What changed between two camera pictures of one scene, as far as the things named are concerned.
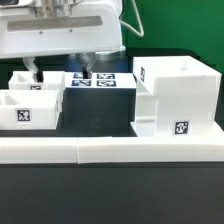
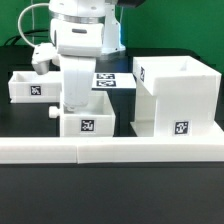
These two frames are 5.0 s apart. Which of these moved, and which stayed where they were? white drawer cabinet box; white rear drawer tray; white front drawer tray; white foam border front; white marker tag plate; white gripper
Moved: white front drawer tray; white gripper
Stayed: white rear drawer tray; white marker tag plate; white drawer cabinet box; white foam border front
